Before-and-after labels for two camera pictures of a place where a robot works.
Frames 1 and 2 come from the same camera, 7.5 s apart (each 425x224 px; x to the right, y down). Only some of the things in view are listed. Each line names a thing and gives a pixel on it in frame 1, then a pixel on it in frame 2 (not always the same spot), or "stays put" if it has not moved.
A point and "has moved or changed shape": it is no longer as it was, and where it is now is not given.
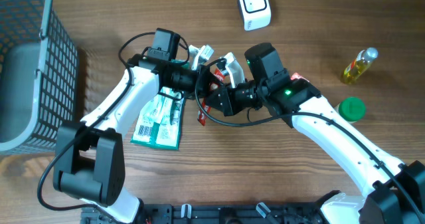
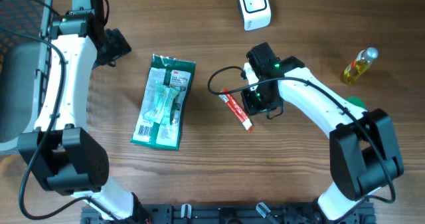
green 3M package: x=158 y=124 stays put
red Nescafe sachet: x=206 y=104 has moved or changed shape
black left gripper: x=200 y=82 → x=121 y=48
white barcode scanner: x=255 y=6 stays put
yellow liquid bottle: x=359 y=65 stays put
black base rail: x=170 y=213 stays put
